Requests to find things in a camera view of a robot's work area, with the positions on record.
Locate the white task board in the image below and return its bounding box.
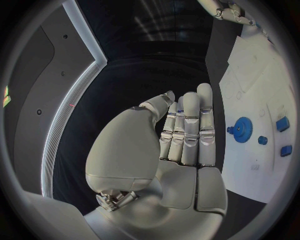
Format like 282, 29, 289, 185
218, 23, 299, 205

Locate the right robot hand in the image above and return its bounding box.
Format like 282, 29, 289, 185
215, 1, 257, 27

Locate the blue gear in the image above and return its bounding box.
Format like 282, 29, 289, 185
232, 116, 255, 144

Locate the blue block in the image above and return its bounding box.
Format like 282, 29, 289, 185
280, 144, 294, 158
275, 115, 291, 133

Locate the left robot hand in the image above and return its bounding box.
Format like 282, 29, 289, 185
83, 82, 229, 240

